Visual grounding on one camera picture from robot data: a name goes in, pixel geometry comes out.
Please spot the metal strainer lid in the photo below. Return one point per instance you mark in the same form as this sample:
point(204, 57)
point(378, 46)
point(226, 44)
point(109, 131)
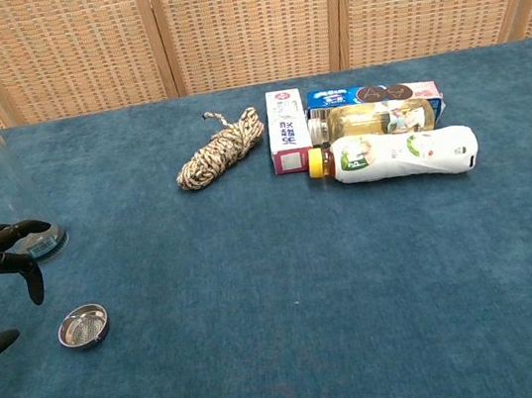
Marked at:
point(83, 329)

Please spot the blue table cloth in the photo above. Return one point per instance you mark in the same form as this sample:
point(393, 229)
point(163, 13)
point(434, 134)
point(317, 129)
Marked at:
point(282, 306)

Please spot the white pink toothpaste box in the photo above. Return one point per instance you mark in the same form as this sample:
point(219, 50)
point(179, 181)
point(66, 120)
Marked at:
point(289, 130)

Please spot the clear bottle yellow liquid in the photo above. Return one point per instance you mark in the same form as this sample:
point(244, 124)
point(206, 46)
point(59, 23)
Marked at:
point(364, 121)

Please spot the blue pink cookie box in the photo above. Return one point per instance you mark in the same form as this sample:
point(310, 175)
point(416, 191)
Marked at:
point(355, 94)

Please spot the white label bottle yellow cap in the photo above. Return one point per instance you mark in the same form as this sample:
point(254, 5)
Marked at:
point(400, 159)

